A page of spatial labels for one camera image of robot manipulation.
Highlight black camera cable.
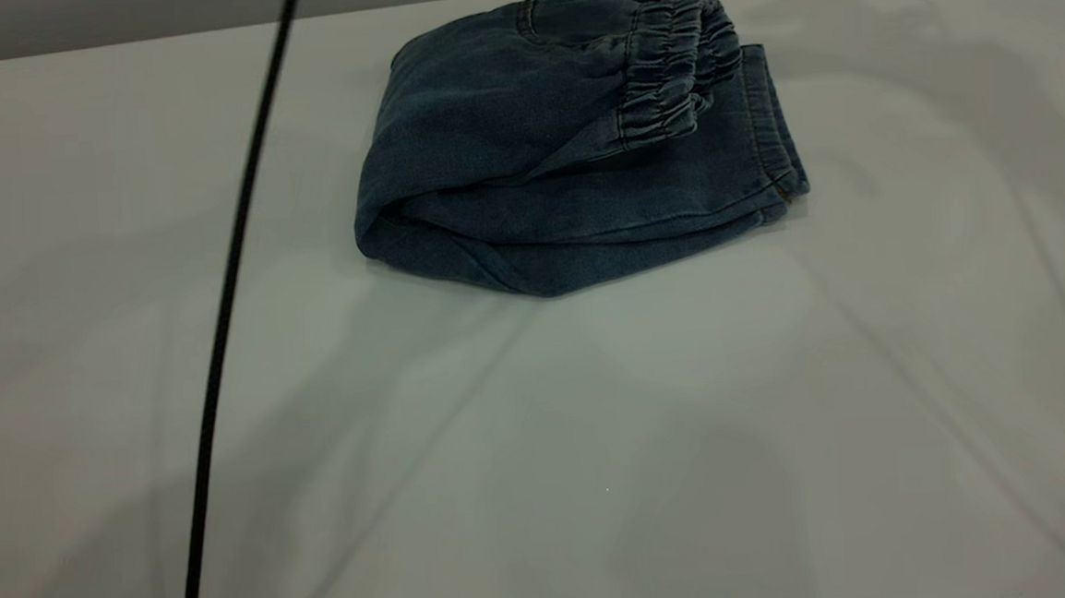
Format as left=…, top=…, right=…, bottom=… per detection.
left=139, top=0, right=341, bottom=598

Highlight blue denim shorts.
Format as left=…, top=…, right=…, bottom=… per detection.
left=339, top=0, right=817, bottom=309

